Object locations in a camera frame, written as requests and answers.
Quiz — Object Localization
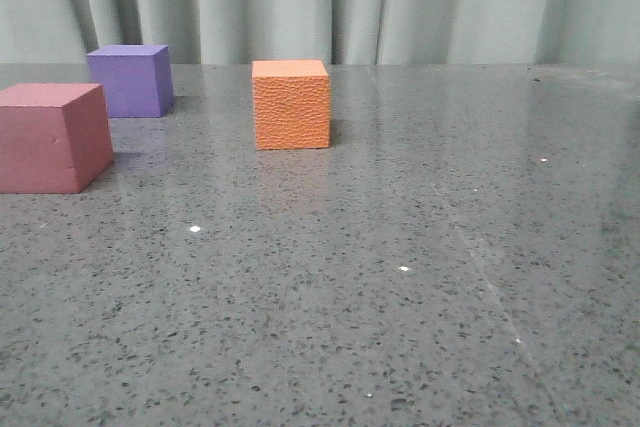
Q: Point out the orange foam cube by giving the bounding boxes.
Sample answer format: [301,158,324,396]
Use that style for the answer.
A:
[251,59,331,150]

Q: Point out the purple foam cube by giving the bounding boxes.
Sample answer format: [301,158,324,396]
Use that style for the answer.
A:
[87,45,174,118]

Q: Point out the pale green curtain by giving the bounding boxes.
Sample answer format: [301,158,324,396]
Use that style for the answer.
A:
[1,0,639,64]

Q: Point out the pink foam cube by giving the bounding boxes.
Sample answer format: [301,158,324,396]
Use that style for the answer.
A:
[1,83,114,194]

